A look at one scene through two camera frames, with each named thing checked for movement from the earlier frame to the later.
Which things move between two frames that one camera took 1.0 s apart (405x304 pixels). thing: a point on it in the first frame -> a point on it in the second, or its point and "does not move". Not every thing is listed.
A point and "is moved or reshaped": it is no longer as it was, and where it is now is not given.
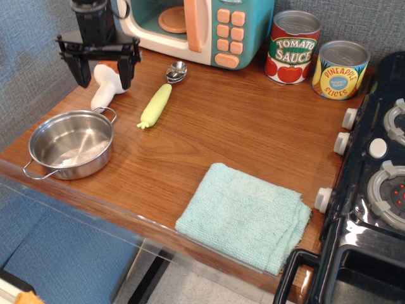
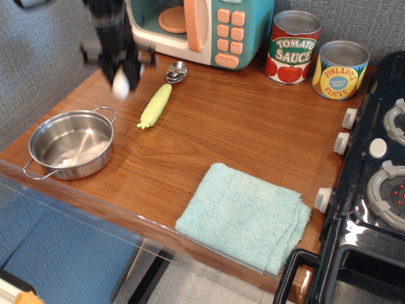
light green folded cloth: [257, 226] does not move
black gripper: [99, 41] -> [115, 44]
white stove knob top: [348, 118] does not move
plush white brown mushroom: [107, 75] is moved or reshaped
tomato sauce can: [295, 34] does not move
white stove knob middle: [341, 142] does not move
